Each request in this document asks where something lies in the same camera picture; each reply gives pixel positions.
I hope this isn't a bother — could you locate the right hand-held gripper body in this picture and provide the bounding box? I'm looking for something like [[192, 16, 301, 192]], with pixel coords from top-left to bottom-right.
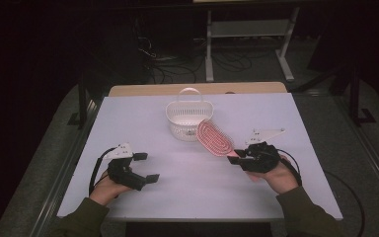
[[242, 127, 286, 174]]

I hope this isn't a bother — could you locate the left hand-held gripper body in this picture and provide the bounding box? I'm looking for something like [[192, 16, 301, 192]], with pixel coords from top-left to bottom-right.
[[103, 142, 148, 192]]

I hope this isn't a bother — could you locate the pink hairbrush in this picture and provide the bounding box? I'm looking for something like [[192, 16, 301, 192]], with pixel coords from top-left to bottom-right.
[[195, 118, 240, 158]]

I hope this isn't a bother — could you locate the white plastic basket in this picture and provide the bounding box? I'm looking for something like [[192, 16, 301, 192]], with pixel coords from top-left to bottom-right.
[[165, 87, 215, 143]]

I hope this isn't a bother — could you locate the person's left hand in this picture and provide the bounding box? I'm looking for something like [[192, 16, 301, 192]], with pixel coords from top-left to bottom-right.
[[89, 168, 133, 207]]

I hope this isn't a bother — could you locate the person's right hand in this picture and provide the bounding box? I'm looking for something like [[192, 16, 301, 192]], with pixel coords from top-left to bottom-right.
[[246, 155, 301, 196]]

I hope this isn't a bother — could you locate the wooden board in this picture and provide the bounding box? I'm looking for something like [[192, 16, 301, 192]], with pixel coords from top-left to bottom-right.
[[108, 81, 288, 98]]

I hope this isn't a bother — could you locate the black metal stand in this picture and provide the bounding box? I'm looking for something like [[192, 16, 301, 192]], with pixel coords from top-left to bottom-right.
[[346, 57, 378, 127], [66, 73, 95, 130]]

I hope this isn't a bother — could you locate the white metal stand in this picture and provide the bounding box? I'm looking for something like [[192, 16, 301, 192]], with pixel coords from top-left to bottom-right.
[[204, 6, 301, 83]]

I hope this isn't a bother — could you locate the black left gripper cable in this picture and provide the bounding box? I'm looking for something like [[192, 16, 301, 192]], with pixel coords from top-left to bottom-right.
[[88, 147, 117, 197]]

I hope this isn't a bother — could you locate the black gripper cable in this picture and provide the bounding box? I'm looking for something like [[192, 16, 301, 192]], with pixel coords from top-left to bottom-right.
[[276, 148, 303, 188], [88, 147, 117, 197]]

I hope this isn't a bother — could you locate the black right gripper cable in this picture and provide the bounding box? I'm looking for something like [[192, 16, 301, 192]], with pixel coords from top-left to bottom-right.
[[276, 148, 303, 188]]

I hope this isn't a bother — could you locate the tangle of black floor cables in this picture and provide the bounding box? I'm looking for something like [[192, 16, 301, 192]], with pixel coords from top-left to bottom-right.
[[133, 16, 265, 85]]

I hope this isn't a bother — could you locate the long black floor cable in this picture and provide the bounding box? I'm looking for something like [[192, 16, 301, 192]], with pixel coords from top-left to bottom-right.
[[324, 170, 367, 237]]

